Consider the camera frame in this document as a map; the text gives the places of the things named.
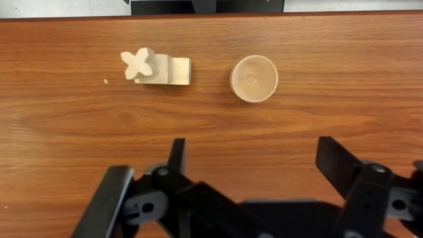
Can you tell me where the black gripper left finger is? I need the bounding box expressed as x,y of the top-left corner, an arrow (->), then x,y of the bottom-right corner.
71,138 -> 239,238

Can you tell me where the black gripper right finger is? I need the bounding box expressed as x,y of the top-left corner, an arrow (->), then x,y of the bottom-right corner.
315,135 -> 423,238

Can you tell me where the round wooden cup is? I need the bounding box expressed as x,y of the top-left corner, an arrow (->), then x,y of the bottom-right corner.
229,53 -> 280,104

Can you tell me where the cross-shaped wooden block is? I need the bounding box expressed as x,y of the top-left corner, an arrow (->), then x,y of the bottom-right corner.
119,46 -> 156,82

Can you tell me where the stepped wooden block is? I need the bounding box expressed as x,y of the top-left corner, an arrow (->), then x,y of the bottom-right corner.
134,52 -> 193,87

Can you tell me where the black metal base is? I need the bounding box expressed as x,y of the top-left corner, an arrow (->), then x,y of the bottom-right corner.
130,0 -> 284,16

